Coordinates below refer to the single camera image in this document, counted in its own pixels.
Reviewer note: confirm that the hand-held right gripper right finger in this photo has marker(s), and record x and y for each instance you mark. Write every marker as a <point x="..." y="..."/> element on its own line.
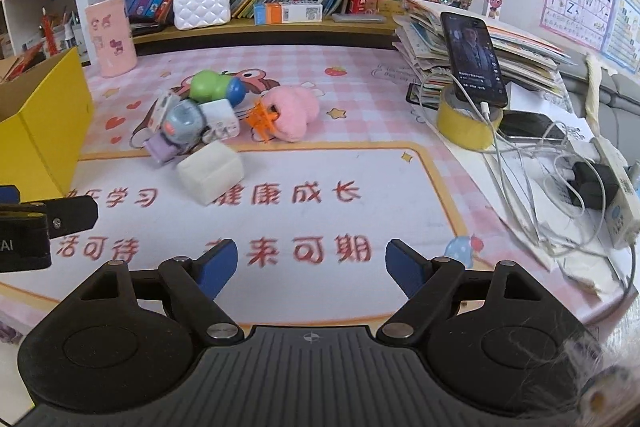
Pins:
<point x="404" y="266"/>

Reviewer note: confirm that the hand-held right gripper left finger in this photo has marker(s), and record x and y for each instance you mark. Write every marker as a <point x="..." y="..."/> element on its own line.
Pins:
<point x="220" y="263"/>

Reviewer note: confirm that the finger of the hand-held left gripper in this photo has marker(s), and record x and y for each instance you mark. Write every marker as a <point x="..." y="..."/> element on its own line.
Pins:
<point x="7" y="194"/>
<point x="65" y="216"/>

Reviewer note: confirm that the yellow cardboard box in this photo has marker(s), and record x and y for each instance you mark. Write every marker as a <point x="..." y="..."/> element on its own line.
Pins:
<point x="45" y="132"/>

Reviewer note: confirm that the white rectangular block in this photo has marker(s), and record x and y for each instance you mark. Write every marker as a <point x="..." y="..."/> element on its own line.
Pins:
<point x="210" y="172"/>

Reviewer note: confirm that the purple toy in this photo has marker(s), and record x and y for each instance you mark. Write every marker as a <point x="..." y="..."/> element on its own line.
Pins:
<point x="165" y="152"/>

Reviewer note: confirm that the small white toy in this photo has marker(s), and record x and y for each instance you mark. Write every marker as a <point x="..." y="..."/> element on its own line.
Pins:
<point x="160" y="109"/>

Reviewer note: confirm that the white printed cube toy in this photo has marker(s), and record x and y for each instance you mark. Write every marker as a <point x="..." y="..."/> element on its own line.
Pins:
<point x="220" y="119"/>

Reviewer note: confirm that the orange hair claw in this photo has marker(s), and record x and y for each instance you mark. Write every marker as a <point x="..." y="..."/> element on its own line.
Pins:
<point x="262" y="122"/>

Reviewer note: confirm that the round blue-grey robot toy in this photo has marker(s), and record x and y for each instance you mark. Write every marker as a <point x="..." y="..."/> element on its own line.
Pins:
<point x="184" y="119"/>

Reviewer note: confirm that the pink plush toy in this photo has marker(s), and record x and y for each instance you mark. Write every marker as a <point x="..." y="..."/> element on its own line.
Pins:
<point x="295" y="112"/>

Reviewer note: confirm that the blue ball toy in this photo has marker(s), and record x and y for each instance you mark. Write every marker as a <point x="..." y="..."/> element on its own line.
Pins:
<point x="237" y="92"/>

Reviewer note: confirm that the green round toy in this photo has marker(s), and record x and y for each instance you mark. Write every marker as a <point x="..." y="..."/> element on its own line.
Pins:
<point x="207" y="86"/>

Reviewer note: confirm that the pink printed desk mat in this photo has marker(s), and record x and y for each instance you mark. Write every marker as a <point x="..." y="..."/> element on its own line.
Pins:
<point x="350" y="167"/>

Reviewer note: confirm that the yellow tape roll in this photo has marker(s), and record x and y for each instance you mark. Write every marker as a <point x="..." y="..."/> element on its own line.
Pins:
<point x="462" y="127"/>

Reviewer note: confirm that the cup of pens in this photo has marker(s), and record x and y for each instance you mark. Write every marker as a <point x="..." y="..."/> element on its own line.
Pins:
<point x="62" y="37"/>

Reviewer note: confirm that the pink cartoon pen holder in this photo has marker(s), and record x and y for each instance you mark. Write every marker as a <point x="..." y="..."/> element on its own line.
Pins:
<point x="110" y="37"/>

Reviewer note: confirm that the black glossy device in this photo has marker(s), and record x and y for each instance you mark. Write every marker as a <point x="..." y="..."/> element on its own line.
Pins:
<point x="530" y="126"/>

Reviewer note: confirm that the black power adapter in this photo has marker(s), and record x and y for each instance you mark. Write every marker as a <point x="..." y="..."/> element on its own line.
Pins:
<point x="595" y="184"/>

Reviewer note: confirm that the grey fluffy fabric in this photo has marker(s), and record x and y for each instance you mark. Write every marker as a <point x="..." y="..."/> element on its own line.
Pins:
<point x="600" y="357"/>

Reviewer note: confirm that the black smartphone with lit screen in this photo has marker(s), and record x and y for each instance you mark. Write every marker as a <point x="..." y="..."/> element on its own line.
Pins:
<point x="472" y="57"/>

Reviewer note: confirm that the white power strip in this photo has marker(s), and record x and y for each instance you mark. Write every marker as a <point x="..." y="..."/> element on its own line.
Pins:
<point x="620" y="207"/>

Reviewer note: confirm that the stack of books and papers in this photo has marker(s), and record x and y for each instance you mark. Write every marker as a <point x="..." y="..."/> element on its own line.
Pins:
<point x="525" y="52"/>

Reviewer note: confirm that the flat grey case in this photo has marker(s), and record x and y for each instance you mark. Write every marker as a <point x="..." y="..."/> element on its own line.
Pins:
<point x="357" y="18"/>

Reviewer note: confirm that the orange and white carton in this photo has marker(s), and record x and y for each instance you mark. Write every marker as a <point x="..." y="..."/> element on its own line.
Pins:
<point x="287" y="13"/>

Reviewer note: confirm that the blue-bordered wall poster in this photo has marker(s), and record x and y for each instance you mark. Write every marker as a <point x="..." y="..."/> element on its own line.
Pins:
<point x="627" y="7"/>

